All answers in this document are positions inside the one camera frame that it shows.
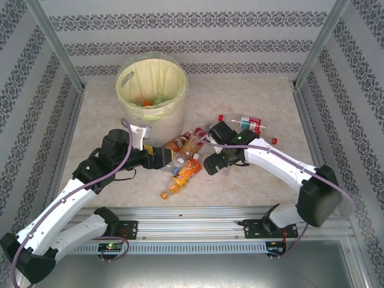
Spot aluminium side rail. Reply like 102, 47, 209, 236
41, 89, 88, 219
292, 86, 344, 217

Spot aluminium frame post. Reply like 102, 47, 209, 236
25, 0, 87, 92
291, 0, 351, 90

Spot brown coffee bottle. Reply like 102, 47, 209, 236
163, 129, 194, 152

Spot orange juice bottle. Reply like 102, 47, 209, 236
160, 158, 202, 200

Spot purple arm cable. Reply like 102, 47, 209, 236
197, 131, 355, 259
11, 118, 134, 286

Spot red gold tea bottle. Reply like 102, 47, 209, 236
176, 127, 211, 164

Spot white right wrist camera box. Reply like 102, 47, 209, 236
205, 131, 219, 148

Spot circuit board red wires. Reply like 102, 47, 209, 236
265, 241, 288, 256

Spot cream ribbed plastic bin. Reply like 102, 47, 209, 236
116, 56, 188, 142

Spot grey slotted cable duct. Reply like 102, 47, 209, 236
40, 241, 268, 255

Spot circuit board green light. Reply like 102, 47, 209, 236
97, 241, 124, 253

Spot aluminium front rail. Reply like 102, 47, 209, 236
28, 206, 353, 241

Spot cola bottle red label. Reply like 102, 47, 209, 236
250, 125, 278, 145

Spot grey metal front panel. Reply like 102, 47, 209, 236
16, 239, 373, 288

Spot thin black left gripper cable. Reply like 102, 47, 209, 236
115, 167, 138, 182

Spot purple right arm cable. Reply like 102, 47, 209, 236
197, 131, 355, 259

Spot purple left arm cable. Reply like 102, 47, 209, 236
11, 118, 134, 286

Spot clear bottle teal red label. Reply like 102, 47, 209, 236
218, 113, 268, 133

